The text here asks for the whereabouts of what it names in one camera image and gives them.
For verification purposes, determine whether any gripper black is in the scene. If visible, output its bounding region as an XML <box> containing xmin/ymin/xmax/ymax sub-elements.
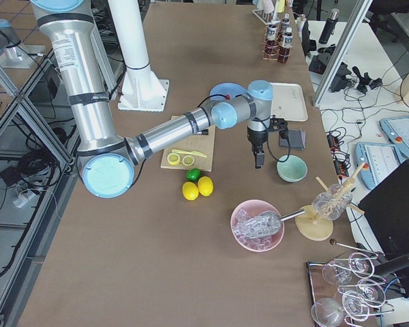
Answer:
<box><xmin>247</xmin><ymin>116</ymin><xmax>288</xmax><ymax>169</ymax></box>

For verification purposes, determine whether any blue plate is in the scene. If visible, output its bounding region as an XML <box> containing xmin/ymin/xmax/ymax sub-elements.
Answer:
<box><xmin>210</xmin><ymin>82</ymin><xmax>247</xmax><ymax>101</ymax></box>

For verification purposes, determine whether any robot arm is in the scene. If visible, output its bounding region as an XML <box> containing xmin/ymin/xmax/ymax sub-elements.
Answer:
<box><xmin>31</xmin><ymin>1</ymin><xmax>288</xmax><ymax>198</ymax></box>

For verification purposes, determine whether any green bowl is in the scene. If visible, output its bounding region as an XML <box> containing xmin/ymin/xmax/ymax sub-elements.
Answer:
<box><xmin>277</xmin><ymin>155</ymin><xmax>307</xmax><ymax>183</ymax></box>

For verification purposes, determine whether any grey folded cloth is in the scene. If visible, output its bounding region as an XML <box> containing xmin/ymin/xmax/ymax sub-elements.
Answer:
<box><xmin>279</xmin><ymin>129</ymin><xmax>306</xmax><ymax>150</ymax></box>

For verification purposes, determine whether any wooden cutting board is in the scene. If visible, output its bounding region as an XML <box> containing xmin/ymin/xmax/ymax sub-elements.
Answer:
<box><xmin>160</xmin><ymin>125</ymin><xmax>215</xmax><ymax>172</ymax></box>

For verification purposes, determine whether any pink bowl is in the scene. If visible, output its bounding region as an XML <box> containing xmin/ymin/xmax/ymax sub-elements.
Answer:
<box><xmin>230</xmin><ymin>200</ymin><xmax>285</xmax><ymax>252</ymax></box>

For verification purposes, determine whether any cream rabbit tray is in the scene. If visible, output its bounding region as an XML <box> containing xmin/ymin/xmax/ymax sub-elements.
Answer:
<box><xmin>271</xmin><ymin>82</ymin><xmax>308</xmax><ymax>122</ymax></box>

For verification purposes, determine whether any yellow lemon near lime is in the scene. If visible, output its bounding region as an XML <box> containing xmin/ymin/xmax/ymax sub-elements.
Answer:
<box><xmin>197</xmin><ymin>176</ymin><xmax>214</xmax><ymax>197</ymax></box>

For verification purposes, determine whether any yellow plastic knife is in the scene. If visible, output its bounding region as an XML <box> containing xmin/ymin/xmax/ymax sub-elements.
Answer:
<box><xmin>171</xmin><ymin>149</ymin><xmax>207</xmax><ymax>158</ymax></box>

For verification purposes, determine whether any steel ice scoop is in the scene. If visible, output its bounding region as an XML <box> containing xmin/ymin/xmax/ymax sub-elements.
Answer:
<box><xmin>245</xmin><ymin>208</ymin><xmax>305</xmax><ymax>238</ymax></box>

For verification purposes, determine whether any green lime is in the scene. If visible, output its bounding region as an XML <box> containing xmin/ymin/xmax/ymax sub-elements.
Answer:
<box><xmin>186</xmin><ymin>168</ymin><xmax>202</xmax><ymax>182</ymax></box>

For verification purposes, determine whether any thin lemon slice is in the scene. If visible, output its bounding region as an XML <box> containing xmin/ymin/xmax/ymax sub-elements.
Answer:
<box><xmin>181</xmin><ymin>155</ymin><xmax>195</xmax><ymax>167</ymax></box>

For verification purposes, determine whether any yellow lemon outer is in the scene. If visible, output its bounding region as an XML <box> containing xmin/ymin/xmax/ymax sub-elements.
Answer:
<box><xmin>182</xmin><ymin>181</ymin><xmax>199</xmax><ymax>201</ymax></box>

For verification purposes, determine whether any thick lemon half slice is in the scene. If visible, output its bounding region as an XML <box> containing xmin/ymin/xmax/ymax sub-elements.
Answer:
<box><xmin>166</xmin><ymin>152</ymin><xmax>181</xmax><ymax>166</ymax></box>

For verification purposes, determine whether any glass mug on stand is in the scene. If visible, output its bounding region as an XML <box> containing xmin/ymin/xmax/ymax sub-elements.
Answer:
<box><xmin>312</xmin><ymin>184</ymin><xmax>352</xmax><ymax>221</ymax></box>

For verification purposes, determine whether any wooden cup stand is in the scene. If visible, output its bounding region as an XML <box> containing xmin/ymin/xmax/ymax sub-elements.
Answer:
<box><xmin>295</xmin><ymin>163</ymin><xmax>369</xmax><ymax>241</ymax></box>

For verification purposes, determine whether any dark drink bottle middle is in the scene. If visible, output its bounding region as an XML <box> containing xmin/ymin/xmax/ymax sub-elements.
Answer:
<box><xmin>277</xmin><ymin>27</ymin><xmax>293</xmax><ymax>63</ymax></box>

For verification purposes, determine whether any dark drink bottle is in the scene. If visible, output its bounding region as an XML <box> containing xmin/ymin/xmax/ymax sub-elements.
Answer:
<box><xmin>277</xmin><ymin>27</ymin><xmax>293</xmax><ymax>63</ymax></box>
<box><xmin>264</xmin><ymin>19</ymin><xmax>280</xmax><ymax>59</ymax></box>
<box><xmin>280</xmin><ymin>13</ymin><xmax>290</xmax><ymax>34</ymax></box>

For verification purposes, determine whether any dark drink bottle upper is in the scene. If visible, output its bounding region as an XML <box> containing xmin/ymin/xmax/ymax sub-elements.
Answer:
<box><xmin>264</xmin><ymin>19</ymin><xmax>280</xmax><ymax>59</ymax></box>

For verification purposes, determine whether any teach pendant near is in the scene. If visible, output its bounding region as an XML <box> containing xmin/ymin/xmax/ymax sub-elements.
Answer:
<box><xmin>354</xmin><ymin>142</ymin><xmax>404</xmax><ymax>190</ymax></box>

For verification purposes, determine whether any teach pendant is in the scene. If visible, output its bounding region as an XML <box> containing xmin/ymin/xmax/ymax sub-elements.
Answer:
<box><xmin>379</xmin><ymin>116</ymin><xmax>409</xmax><ymax>159</ymax></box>
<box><xmin>354</xmin><ymin>142</ymin><xmax>404</xmax><ymax>190</ymax></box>

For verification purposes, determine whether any dark drink bottle outer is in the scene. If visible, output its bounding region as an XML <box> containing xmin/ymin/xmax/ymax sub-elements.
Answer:
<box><xmin>280</xmin><ymin>13</ymin><xmax>290</xmax><ymax>34</ymax></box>

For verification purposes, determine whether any white cup rack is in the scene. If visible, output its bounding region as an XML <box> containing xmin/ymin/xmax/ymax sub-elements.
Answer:
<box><xmin>252</xmin><ymin>0</ymin><xmax>286</xmax><ymax>25</ymax></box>

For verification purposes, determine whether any black thermos bottle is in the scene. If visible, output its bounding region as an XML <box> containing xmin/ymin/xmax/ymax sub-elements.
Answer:
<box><xmin>318</xmin><ymin>8</ymin><xmax>340</xmax><ymax>44</ymax></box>

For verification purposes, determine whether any black monitor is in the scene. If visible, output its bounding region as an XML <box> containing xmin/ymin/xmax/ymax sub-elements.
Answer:
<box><xmin>359</xmin><ymin>159</ymin><xmax>409</xmax><ymax>255</ymax></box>

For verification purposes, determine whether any teach pendant far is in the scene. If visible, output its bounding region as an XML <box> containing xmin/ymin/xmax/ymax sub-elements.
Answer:
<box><xmin>379</xmin><ymin>116</ymin><xmax>409</xmax><ymax>159</ymax></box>

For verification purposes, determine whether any pink cup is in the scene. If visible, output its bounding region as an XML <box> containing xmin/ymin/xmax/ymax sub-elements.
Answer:
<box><xmin>260</xmin><ymin>0</ymin><xmax>275</xmax><ymax>14</ymax></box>

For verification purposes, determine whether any wine glass rack tray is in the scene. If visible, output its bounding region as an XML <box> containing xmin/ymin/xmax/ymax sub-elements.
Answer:
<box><xmin>307</xmin><ymin>238</ymin><xmax>395</xmax><ymax>326</ymax></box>

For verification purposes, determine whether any copper wire bottle rack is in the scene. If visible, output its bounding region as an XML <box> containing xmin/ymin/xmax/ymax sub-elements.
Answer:
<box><xmin>262</xmin><ymin>22</ymin><xmax>293</xmax><ymax>63</ymax></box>

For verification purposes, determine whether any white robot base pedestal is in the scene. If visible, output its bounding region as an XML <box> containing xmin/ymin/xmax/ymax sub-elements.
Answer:
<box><xmin>109</xmin><ymin>1</ymin><xmax>169</xmax><ymax>112</ymax></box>

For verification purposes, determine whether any aluminium frame post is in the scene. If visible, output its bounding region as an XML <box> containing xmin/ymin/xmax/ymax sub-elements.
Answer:
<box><xmin>312</xmin><ymin>0</ymin><xmax>372</xmax><ymax>108</ymax></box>

